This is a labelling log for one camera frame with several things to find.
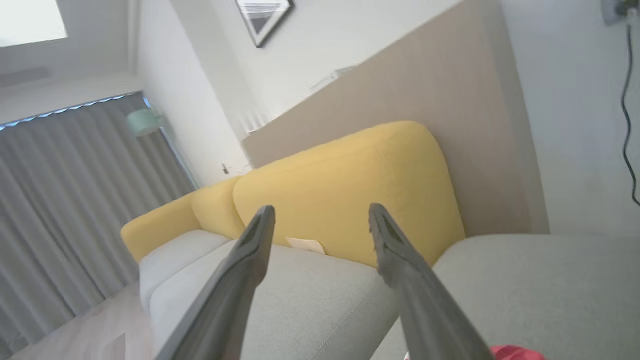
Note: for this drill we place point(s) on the yellow sofa end cushion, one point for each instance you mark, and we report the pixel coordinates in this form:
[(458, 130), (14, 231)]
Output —
[(155, 227)]

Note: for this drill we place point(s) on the short grey sofa seat cushion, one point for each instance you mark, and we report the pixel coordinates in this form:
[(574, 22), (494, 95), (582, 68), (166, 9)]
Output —
[(170, 255)]

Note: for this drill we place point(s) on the grey wall outlet with plug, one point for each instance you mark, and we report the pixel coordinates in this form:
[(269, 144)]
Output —
[(612, 10)]

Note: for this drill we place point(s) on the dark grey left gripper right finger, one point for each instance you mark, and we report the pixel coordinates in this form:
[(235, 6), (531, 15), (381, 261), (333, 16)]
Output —
[(415, 290)]

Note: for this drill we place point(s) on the grey pleated curtain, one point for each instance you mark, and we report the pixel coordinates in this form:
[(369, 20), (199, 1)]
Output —
[(75, 200)]

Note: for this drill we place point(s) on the mint green floor lamp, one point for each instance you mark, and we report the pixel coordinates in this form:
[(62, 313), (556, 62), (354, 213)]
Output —
[(142, 121)]

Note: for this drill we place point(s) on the white slatted object behind partition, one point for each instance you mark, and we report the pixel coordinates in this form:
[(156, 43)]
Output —
[(254, 122)]

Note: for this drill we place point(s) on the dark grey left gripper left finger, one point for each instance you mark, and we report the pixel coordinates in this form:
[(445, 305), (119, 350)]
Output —
[(235, 290)]

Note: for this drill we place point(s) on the small dark wall socket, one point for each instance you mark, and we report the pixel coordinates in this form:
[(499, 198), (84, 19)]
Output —
[(225, 169)]

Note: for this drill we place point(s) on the beige partition panel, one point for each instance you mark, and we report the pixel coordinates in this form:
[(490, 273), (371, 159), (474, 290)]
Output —
[(450, 100)]

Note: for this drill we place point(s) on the white flat device on partition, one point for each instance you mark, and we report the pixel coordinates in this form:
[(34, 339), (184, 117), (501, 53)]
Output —
[(332, 77)]

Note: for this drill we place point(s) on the beige paper tag on sofa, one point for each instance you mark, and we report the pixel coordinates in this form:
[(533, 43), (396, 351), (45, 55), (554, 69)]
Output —
[(306, 245)]

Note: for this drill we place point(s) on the black framed wall picture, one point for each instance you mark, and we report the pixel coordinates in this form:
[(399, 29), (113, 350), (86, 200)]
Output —
[(262, 17)]

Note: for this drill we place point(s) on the red basketball jersey number 23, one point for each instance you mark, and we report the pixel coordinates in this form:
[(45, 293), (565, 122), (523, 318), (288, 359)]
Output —
[(517, 354)]

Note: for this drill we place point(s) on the bright ceiling light panel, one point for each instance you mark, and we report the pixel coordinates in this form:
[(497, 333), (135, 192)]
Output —
[(30, 20)]

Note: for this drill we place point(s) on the narrow yellow sofa backrest cushion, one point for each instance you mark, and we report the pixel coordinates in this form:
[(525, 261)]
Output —
[(215, 210)]

